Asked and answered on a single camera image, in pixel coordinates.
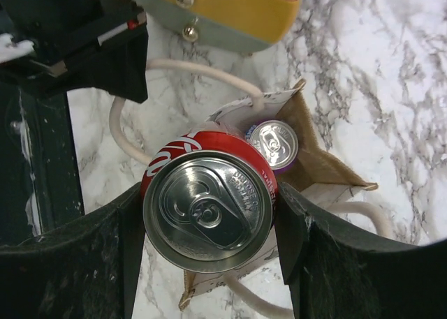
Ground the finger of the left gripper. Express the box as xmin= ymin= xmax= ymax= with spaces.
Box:
xmin=62 ymin=0 xmax=148 ymax=103

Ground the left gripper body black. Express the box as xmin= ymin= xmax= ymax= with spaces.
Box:
xmin=1 ymin=0 xmax=105 ymax=89

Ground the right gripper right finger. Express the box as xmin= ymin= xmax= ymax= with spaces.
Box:
xmin=274 ymin=183 xmax=446 ymax=318

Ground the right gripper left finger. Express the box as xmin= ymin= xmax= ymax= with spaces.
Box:
xmin=1 ymin=184 xmax=145 ymax=318

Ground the red cola can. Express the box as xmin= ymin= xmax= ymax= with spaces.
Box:
xmin=140 ymin=128 xmax=278 ymax=274

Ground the white round box colourful lid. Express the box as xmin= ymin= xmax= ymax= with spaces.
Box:
xmin=134 ymin=0 xmax=301 ymax=53

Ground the black mounting rail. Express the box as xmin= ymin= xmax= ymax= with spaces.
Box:
xmin=1 ymin=83 xmax=85 ymax=246

